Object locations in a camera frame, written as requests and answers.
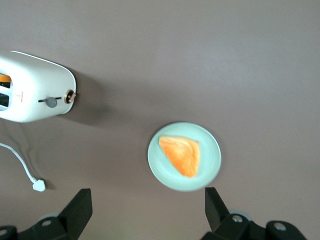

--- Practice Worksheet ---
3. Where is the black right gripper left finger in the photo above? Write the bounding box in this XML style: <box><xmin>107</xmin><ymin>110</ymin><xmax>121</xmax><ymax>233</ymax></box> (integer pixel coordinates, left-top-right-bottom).
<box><xmin>0</xmin><ymin>188</ymin><xmax>94</xmax><ymax>240</ymax></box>

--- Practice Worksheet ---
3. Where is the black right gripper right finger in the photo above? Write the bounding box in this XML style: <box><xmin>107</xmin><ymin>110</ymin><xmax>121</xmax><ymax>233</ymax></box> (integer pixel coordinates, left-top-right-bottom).
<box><xmin>201</xmin><ymin>187</ymin><xmax>307</xmax><ymax>240</ymax></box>

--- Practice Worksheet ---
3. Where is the grey toaster lever button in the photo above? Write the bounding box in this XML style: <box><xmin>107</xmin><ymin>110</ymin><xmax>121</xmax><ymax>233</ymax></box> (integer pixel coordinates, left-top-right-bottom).
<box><xmin>45</xmin><ymin>96</ymin><xmax>59</xmax><ymax>109</ymax></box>

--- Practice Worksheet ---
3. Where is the brass toaster dial knob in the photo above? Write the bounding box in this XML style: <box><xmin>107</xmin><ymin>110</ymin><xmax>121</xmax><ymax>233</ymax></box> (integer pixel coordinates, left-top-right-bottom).
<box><xmin>63</xmin><ymin>89</ymin><xmax>78</xmax><ymax>105</ymax></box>

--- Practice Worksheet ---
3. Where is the white two-slot toaster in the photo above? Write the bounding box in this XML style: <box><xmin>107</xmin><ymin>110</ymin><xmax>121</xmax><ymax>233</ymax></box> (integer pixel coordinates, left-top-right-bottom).
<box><xmin>0</xmin><ymin>50</ymin><xmax>78</xmax><ymax>124</ymax></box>

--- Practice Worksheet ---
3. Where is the toast slice in toaster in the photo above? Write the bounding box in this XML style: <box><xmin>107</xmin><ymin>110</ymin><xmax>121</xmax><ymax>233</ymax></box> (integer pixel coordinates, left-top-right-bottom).
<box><xmin>0</xmin><ymin>73</ymin><xmax>13</xmax><ymax>89</ymax></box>

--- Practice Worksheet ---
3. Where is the pale green round plate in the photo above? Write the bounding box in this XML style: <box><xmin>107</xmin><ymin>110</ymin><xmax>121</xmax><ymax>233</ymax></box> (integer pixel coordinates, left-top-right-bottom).
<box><xmin>147</xmin><ymin>121</ymin><xmax>223</xmax><ymax>193</ymax></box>

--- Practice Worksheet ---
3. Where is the triangular orange bread piece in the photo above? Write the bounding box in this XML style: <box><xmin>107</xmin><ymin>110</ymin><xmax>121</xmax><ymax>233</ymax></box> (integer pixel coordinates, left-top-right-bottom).
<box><xmin>158</xmin><ymin>135</ymin><xmax>201</xmax><ymax>179</ymax></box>

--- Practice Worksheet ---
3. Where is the brown table cover mat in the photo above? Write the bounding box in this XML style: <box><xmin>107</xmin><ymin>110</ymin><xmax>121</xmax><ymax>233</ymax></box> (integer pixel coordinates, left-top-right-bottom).
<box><xmin>0</xmin><ymin>0</ymin><xmax>320</xmax><ymax>240</ymax></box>

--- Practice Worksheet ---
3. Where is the white power cord with plug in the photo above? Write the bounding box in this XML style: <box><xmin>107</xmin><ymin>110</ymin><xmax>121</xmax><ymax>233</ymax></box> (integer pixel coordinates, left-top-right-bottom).
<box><xmin>0</xmin><ymin>142</ymin><xmax>47</xmax><ymax>193</ymax></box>

